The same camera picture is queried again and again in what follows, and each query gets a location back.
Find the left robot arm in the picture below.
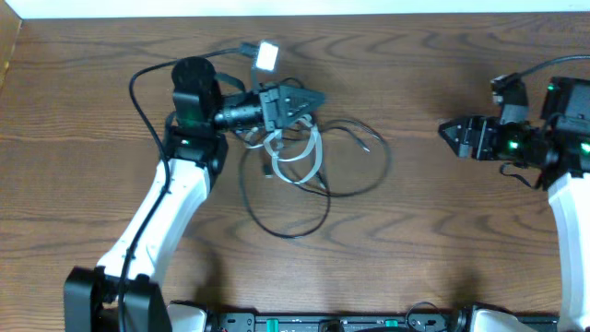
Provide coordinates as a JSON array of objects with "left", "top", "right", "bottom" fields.
[{"left": 64, "top": 55, "right": 325, "bottom": 331}]

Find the white usb cable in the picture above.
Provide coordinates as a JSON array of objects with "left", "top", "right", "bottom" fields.
[{"left": 242, "top": 114, "right": 324, "bottom": 185}]

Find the cardboard panel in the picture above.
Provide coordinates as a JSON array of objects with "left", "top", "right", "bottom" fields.
[{"left": 0, "top": 0, "right": 22, "bottom": 87}]

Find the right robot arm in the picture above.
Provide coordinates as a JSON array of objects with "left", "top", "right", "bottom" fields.
[{"left": 438, "top": 73, "right": 589, "bottom": 331}]

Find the right camera cable black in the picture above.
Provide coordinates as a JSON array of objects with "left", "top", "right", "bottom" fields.
[{"left": 517, "top": 54, "right": 590, "bottom": 77}]

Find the left camera cable black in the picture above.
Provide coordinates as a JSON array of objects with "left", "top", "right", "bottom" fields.
[{"left": 117, "top": 41, "right": 259, "bottom": 332}]

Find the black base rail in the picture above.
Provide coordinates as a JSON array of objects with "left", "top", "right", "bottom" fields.
[{"left": 168, "top": 302, "right": 559, "bottom": 332}]

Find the camera cable black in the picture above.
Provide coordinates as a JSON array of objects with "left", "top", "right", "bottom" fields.
[
  {"left": 517, "top": 54, "right": 590, "bottom": 77},
  {"left": 117, "top": 41, "right": 259, "bottom": 332}
]

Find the black usb cable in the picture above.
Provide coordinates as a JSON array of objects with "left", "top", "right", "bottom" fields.
[{"left": 237, "top": 77, "right": 393, "bottom": 240}]

